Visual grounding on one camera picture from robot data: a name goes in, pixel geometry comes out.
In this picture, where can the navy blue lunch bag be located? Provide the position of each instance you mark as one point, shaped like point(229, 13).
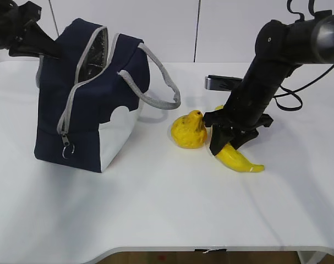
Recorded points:
point(91, 98)

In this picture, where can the yellow pear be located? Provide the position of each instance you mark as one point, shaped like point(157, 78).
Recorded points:
point(189, 131)

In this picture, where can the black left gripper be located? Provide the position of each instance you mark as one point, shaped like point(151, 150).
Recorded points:
point(21, 35)

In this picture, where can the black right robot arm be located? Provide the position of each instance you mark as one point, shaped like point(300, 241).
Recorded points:
point(279, 50)

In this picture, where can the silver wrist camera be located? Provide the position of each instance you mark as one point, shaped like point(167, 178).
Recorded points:
point(221, 83)

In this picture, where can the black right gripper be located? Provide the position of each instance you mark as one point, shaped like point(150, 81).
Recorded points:
point(244, 123)

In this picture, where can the yellow banana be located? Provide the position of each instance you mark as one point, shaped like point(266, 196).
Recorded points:
point(234, 160)

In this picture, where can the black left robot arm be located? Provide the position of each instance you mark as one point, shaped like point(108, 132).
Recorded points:
point(20, 33)

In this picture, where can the black tape on table edge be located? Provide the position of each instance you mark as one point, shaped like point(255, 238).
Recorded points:
point(206, 251)

